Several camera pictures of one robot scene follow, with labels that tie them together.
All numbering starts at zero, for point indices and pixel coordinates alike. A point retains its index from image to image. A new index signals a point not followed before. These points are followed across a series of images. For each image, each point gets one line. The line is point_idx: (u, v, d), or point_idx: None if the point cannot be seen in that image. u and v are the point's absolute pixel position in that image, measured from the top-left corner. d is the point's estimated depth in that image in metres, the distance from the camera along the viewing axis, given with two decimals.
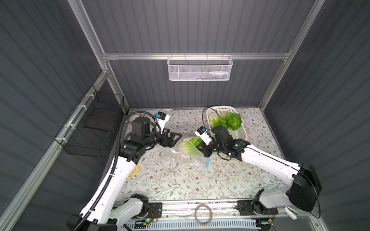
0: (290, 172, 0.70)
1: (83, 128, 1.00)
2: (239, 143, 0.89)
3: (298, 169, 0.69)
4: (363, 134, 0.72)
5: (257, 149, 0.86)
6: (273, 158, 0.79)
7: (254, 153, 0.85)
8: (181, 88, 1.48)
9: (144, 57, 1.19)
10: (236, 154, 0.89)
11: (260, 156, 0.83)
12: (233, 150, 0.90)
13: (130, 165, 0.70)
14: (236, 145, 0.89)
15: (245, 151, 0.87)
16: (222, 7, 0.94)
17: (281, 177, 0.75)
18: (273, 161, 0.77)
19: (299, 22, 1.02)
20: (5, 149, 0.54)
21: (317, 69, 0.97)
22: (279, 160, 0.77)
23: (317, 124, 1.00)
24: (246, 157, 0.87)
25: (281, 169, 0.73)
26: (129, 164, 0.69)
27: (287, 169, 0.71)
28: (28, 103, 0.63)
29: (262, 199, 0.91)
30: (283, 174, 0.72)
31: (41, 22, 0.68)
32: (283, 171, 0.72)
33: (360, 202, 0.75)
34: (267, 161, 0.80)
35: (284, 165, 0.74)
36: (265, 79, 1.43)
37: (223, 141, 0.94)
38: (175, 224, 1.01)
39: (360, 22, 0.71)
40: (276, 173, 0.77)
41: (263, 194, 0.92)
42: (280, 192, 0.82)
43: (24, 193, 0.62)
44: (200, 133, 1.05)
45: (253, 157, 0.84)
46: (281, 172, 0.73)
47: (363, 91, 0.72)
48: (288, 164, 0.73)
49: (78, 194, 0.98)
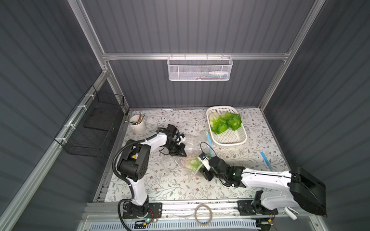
0: (285, 181, 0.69)
1: (82, 128, 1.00)
2: (236, 172, 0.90)
3: (290, 176, 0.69)
4: (364, 133, 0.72)
5: (251, 170, 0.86)
6: (267, 173, 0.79)
7: (251, 175, 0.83)
8: (181, 88, 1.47)
9: (144, 57, 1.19)
10: (238, 183, 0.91)
11: (257, 175, 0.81)
12: (234, 181, 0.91)
13: (165, 140, 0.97)
14: (234, 175, 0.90)
15: (243, 176, 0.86)
16: (222, 7, 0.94)
17: (283, 189, 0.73)
18: (268, 177, 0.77)
19: (299, 21, 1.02)
20: (5, 149, 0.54)
21: (317, 68, 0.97)
22: (273, 173, 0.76)
23: (317, 124, 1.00)
24: (246, 181, 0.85)
25: (277, 182, 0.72)
26: (165, 135, 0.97)
27: (281, 180, 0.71)
28: (28, 103, 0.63)
29: (265, 202, 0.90)
30: (282, 186, 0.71)
31: (41, 22, 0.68)
32: (279, 183, 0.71)
33: (360, 202, 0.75)
34: (263, 179, 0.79)
35: (277, 176, 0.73)
36: (265, 79, 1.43)
37: (223, 174, 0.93)
38: (175, 224, 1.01)
39: (361, 22, 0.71)
40: (277, 187, 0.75)
41: (266, 198, 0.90)
42: (284, 196, 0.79)
43: (24, 194, 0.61)
44: (202, 159, 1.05)
45: (251, 180, 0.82)
46: (279, 185, 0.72)
47: (362, 91, 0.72)
48: (280, 174, 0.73)
49: (78, 194, 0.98)
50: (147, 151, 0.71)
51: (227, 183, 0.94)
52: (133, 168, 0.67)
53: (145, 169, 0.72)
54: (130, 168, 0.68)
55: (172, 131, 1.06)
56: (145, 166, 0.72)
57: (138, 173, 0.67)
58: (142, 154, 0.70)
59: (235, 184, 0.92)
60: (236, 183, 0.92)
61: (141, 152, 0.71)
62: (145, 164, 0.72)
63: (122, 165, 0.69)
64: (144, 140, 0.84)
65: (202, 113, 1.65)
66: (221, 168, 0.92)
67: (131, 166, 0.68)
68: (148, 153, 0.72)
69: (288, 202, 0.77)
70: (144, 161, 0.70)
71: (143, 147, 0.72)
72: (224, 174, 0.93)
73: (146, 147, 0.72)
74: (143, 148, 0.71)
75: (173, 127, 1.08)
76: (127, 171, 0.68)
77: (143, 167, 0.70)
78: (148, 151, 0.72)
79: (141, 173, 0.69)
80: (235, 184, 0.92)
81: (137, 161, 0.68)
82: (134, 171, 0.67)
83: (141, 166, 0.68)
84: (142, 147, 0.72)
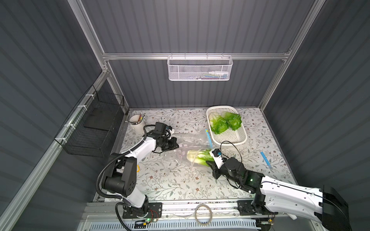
0: (315, 199, 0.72)
1: (82, 128, 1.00)
2: (254, 177, 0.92)
3: (321, 195, 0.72)
4: (364, 133, 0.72)
5: (273, 180, 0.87)
6: (292, 187, 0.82)
7: (272, 186, 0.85)
8: (181, 88, 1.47)
9: (144, 57, 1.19)
10: (255, 190, 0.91)
11: (280, 187, 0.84)
12: (251, 186, 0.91)
13: (153, 144, 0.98)
14: (252, 181, 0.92)
15: (263, 186, 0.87)
16: (222, 7, 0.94)
17: (306, 205, 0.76)
18: (295, 191, 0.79)
19: (299, 21, 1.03)
20: (5, 149, 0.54)
21: (317, 68, 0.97)
22: (300, 189, 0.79)
23: (317, 124, 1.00)
24: (266, 190, 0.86)
25: (305, 198, 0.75)
26: (153, 140, 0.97)
27: (311, 197, 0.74)
28: (28, 103, 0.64)
29: (270, 206, 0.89)
30: (310, 203, 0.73)
31: (41, 22, 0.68)
32: (308, 200, 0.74)
33: (360, 202, 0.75)
34: (288, 192, 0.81)
35: (306, 193, 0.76)
36: (265, 79, 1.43)
37: (240, 179, 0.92)
38: (175, 224, 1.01)
39: (361, 22, 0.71)
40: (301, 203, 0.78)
41: (272, 202, 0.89)
42: (300, 207, 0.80)
43: (24, 193, 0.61)
44: (215, 156, 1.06)
45: (272, 190, 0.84)
46: (307, 202, 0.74)
47: (362, 91, 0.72)
48: (310, 191, 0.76)
49: (78, 194, 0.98)
50: (133, 165, 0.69)
51: (243, 188, 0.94)
52: (120, 184, 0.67)
53: (133, 182, 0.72)
54: (117, 184, 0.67)
55: (161, 131, 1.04)
56: (134, 180, 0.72)
57: (125, 189, 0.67)
58: (127, 169, 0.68)
59: (251, 191, 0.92)
60: (252, 190, 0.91)
61: (126, 167, 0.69)
62: (133, 177, 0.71)
63: (107, 182, 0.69)
64: (129, 152, 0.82)
65: (202, 113, 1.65)
66: (240, 172, 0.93)
67: (117, 183, 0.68)
68: (134, 166, 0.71)
69: (302, 213, 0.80)
70: (132, 176, 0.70)
71: (128, 161, 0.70)
72: (241, 178, 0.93)
73: (131, 161, 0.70)
74: (128, 162, 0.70)
75: (161, 126, 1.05)
76: (114, 187, 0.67)
77: (131, 181, 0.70)
78: (133, 164, 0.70)
79: (129, 187, 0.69)
80: (252, 190, 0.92)
81: (122, 178, 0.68)
82: (121, 186, 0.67)
83: (128, 182, 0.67)
84: (127, 161, 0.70)
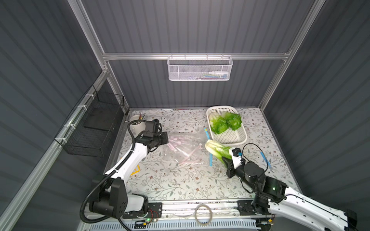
0: (341, 223, 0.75)
1: (83, 128, 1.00)
2: (275, 186, 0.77)
3: (346, 219, 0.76)
4: (364, 133, 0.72)
5: (298, 194, 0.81)
6: (317, 205, 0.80)
7: (297, 199, 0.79)
8: (181, 88, 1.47)
9: (144, 57, 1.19)
10: (275, 198, 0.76)
11: (305, 202, 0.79)
12: (271, 195, 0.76)
13: (145, 150, 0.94)
14: (273, 189, 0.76)
15: (288, 198, 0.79)
16: (222, 7, 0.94)
17: (323, 222, 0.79)
18: (320, 209, 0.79)
19: (299, 22, 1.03)
20: (5, 148, 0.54)
21: (317, 69, 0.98)
22: (325, 209, 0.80)
23: (317, 124, 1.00)
24: (288, 202, 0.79)
25: (331, 220, 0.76)
26: (144, 147, 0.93)
27: (337, 219, 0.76)
28: (28, 103, 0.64)
29: (273, 210, 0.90)
30: (334, 224, 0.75)
31: (42, 22, 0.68)
32: (333, 221, 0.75)
33: (360, 201, 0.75)
34: (313, 210, 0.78)
35: (331, 214, 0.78)
36: (265, 79, 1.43)
37: (258, 185, 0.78)
38: (175, 224, 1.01)
39: (361, 22, 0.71)
40: (321, 220, 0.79)
41: (278, 207, 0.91)
42: (309, 219, 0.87)
43: (24, 193, 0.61)
44: (235, 155, 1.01)
45: (297, 204, 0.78)
46: (331, 223, 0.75)
47: (362, 91, 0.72)
48: (335, 213, 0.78)
49: (78, 194, 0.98)
50: (120, 188, 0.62)
51: (261, 195, 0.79)
52: (110, 207, 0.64)
53: (124, 202, 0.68)
54: (106, 207, 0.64)
55: (152, 131, 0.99)
56: (124, 199, 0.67)
57: (116, 211, 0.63)
58: (115, 192, 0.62)
59: (271, 198, 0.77)
60: (271, 198, 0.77)
61: (113, 189, 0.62)
62: (124, 197, 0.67)
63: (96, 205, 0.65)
64: (115, 172, 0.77)
65: (202, 113, 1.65)
66: (261, 179, 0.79)
67: (107, 206, 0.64)
68: (122, 186, 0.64)
69: (306, 223, 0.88)
70: (121, 198, 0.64)
71: (114, 183, 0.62)
72: (260, 185, 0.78)
73: (117, 183, 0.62)
74: (114, 186, 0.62)
75: (151, 126, 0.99)
76: (103, 211, 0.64)
77: (122, 202, 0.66)
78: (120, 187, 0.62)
79: (121, 208, 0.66)
80: (270, 198, 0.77)
81: (111, 201, 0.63)
82: (111, 209, 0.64)
83: (118, 204, 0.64)
84: (112, 184, 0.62)
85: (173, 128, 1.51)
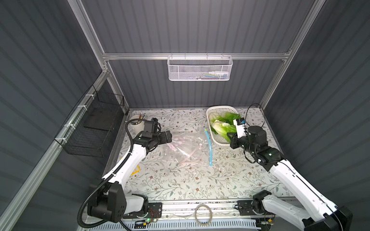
0: (323, 209, 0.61)
1: (82, 128, 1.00)
2: (273, 154, 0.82)
3: (334, 210, 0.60)
4: (364, 133, 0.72)
5: (293, 169, 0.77)
6: (309, 186, 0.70)
7: (288, 172, 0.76)
8: (181, 88, 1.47)
9: (144, 57, 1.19)
10: (265, 162, 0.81)
11: (295, 177, 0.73)
12: (264, 158, 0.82)
13: (143, 151, 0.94)
14: (269, 155, 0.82)
15: (279, 166, 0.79)
16: (222, 7, 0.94)
17: (306, 205, 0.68)
18: (306, 189, 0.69)
19: (299, 22, 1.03)
20: (5, 149, 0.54)
21: (317, 69, 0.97)
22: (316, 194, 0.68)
23: (317, 124, 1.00)
24: (278, 172, 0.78)
25: (312, 201, 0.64)
26: (142, 148, 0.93)
27: (321, 204, 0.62)
28: (28, 103, 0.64)
29: (265, 203, 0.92)
30: (312, 207, 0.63)
31: (41, 22, 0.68)
32: (313, 202, 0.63)
33: (361, 201, 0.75)
34: (299, 186, 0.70)
35: (318, 199, 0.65)
36: (265, 79, 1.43)
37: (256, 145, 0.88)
38: (175, 224, 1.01)
39: (360, 22, 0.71)
40: (303, 201, 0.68)
41: (270, 199, 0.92)
42: (293, 211, 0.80)
43: (23, 194, 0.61)
44: (238, 123, 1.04)
45: (285, 175, 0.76)
46: (310, 204, 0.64)
47: (362, 90, 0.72)
48: (323, 200, 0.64)
49: (78, 194, 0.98)
50: (118, 192, 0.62)
51: (255, 156, 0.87)
52: (107, 211, 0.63)
53: (122, 206, 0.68)
54: (104, 211, 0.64)
55: (151, 131, 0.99)
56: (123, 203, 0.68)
57: (114, 216, 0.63)
58: (112, 197, 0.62)
59: (261, 161, 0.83)
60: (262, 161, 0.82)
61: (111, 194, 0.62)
62: (122, 201, 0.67)
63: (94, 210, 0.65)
64: (112, 175, 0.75)
65: (202, 113, 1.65)
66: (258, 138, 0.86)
67: (106, 210, 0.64)
68: (119, 191, 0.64)
69: (290, 216, 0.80)
70: (118, 202, 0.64)
71: (112, 188, 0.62)
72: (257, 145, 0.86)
73: (115, 188, 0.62)
74: (112, 190, 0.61)
75: (151, 126, 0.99)
76: (100, 216, 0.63)
77: (120, 206, 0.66)
78: (118, 192, 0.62)
79: (119, 212, 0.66)
80: (261, 160, 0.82)
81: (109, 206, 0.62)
82: (109, 213, 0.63)
83: (117, 208, 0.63)
84: (111, 188, 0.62)
85: (173, 128, 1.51)
